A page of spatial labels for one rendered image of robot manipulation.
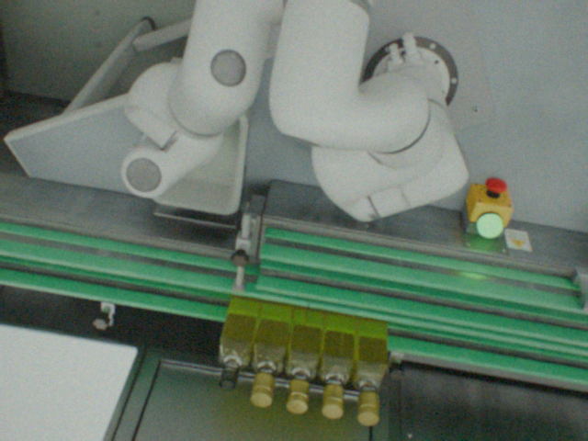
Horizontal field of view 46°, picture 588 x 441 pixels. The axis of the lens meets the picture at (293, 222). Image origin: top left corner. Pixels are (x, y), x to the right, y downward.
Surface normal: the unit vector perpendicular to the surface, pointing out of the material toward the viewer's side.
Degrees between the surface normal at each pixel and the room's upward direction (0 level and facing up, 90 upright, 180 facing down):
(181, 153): 9
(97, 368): 90
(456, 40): 2
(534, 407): 90
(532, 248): 90
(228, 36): 44
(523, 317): 90
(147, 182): 13
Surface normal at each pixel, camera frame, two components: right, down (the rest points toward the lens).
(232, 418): 0.14, -0.79
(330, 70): 0.28, -0.10
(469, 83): -0.07, 0.59
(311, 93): -0.10, -0.09
